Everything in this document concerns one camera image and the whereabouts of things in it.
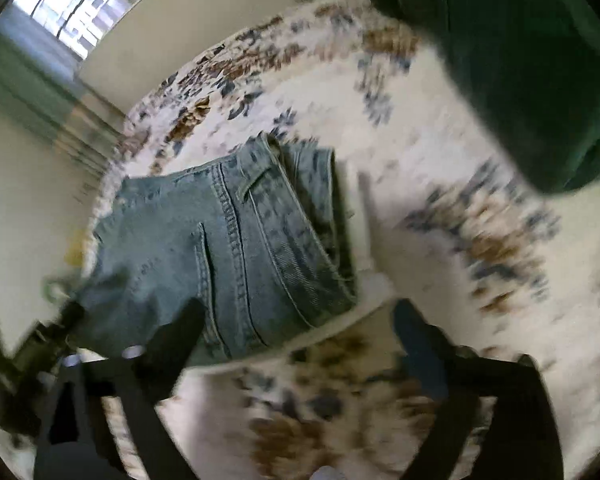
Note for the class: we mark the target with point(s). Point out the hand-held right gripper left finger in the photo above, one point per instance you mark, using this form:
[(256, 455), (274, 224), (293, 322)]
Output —
[(177, 335)]

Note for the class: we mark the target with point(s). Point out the window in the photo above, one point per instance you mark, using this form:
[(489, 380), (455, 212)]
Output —
[(75, 0)]

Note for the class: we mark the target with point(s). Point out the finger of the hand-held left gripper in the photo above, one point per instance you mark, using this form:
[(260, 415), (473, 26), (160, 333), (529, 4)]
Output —
[(71, 314)]

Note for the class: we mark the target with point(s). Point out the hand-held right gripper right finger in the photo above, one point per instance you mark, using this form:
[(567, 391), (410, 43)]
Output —
[(417, 340)]

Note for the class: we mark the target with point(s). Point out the grey green curtain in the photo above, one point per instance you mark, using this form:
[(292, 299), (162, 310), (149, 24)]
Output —
[(45, 105)]

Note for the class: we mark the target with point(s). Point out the blue denim pants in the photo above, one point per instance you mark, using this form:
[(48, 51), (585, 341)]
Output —
[(220, 240)]

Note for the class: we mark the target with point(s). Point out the dark green cloth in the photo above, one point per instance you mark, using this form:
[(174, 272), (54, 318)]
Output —
[(510, 45)]

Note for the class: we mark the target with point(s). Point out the floral printed bed sheet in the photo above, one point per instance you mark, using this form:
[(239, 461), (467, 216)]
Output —
[(420, 170)]

